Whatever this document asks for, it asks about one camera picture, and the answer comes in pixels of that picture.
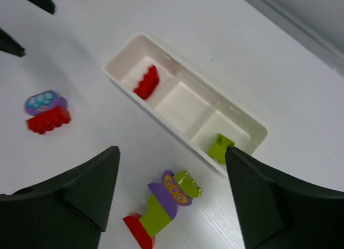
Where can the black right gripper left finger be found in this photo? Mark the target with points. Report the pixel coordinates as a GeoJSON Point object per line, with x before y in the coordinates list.
{"type": "Point", "coordinates": [70, 210]}

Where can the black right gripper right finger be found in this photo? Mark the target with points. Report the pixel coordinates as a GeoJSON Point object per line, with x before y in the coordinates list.
{"type": "Point", "coordinates": [277, 210]}

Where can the purple flower lego brick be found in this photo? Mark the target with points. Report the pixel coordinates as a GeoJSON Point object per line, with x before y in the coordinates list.
{"type": "Point", "coordinates": [43, 102]}

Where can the red rounded lego brick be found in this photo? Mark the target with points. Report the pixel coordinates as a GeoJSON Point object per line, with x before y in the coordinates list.
{"type": "Point", "coordinates": [138, 231]}

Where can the green rounded lego brick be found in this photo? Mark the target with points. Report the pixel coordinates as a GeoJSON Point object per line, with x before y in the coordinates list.
{"type": "Point", "coordinates": [156, 218]}

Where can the red rectangular lego brick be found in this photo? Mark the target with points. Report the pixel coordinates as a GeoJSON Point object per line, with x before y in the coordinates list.
{"type": "Point", "coordinates": [48, 120]}

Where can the green studded lego brick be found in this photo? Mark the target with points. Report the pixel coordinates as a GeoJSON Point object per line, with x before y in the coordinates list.
{"type": "Point", "coordinates": [188, 184]}

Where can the purple butterfly lego brick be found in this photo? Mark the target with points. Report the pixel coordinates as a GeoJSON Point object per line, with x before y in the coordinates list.
{"type": "Point", "coordinates": [169, 194]}

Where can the white three-compartment tray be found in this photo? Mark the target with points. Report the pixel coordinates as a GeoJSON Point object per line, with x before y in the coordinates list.
{"type": "Point", "coordinates": [184, 102]}

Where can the aluminium table edge rail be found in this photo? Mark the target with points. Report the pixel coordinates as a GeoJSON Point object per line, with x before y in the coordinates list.
{"type": "Point", "coordinates": [316, 24]}

